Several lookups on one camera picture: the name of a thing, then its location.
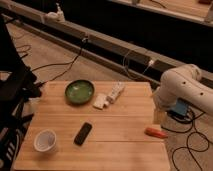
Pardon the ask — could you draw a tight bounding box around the long metal rail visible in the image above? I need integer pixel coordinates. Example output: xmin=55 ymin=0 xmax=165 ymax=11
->
xmin=0 ymin=0 xmax=213 ymax=88

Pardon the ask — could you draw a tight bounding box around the orange handled tool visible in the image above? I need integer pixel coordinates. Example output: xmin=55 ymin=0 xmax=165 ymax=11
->
xmin=145 ymin=127 xmax=167 ymax=139

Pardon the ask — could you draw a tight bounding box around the white object on rail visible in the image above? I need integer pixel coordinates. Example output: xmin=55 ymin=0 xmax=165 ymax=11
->
xmin=46 ymin=4 xmax=65 ymax=22

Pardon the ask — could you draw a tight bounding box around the white ceramic cup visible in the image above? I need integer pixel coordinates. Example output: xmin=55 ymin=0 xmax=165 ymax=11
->
xmin=33 ymin=130 xmax=57 ymax=153

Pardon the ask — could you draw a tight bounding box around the blue box on floor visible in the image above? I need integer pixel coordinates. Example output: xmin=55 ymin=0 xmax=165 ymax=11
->
xmin=170 ymin=100 xmax=188 ymax=117

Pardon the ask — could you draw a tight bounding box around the black remote control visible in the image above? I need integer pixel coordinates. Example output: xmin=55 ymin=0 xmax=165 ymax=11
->
xmin=74 ymin=122 xmax=92 ymax=146

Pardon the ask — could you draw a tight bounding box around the black floor cable left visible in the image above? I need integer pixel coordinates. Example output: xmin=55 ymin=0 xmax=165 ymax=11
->
xmin=13 ymin=36 xmax=88 ymax=84

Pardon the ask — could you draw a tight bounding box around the white rectangular block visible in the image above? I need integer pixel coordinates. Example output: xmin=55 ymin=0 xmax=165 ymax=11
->
xmin=93 ymin=93 xmax=106 ymax=109

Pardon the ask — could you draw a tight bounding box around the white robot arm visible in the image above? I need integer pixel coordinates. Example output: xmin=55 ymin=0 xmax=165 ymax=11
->
xmin=152 ymin=64 xmax=213 ymax=124

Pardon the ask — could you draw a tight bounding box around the white cable at rail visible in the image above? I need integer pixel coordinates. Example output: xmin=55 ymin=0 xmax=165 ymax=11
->
xmin=121 ymin=49 xmax=155 ymax=81

